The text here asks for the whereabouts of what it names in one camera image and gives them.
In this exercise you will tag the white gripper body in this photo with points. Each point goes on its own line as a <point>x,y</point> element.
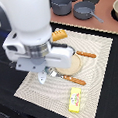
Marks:
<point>35,51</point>

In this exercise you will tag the orange toy bread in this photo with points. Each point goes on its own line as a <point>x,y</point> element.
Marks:
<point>59,34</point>

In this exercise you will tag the yellow toy butter box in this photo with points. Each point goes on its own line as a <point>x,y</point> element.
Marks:
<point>74,104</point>

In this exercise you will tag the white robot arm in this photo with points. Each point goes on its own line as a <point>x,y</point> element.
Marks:
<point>25,16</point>

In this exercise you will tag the round wooden plate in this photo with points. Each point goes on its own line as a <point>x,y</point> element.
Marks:
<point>76,65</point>

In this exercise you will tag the beige woven placemat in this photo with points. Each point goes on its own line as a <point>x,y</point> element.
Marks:
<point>54,94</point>

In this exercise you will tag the grey pot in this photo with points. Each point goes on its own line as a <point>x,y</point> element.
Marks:
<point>61,7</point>

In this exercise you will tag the brown toy stove board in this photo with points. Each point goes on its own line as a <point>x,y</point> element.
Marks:
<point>102,9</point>

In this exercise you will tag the beige bowl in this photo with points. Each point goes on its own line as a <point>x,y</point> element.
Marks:
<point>115,7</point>

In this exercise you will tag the fork with wooden handle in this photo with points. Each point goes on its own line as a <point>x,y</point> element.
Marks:
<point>70,78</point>

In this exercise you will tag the knife with wooden handle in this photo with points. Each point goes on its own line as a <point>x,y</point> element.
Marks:
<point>86,54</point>

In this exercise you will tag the grey saucepan with handle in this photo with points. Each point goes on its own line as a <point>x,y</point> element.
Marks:
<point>85,10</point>

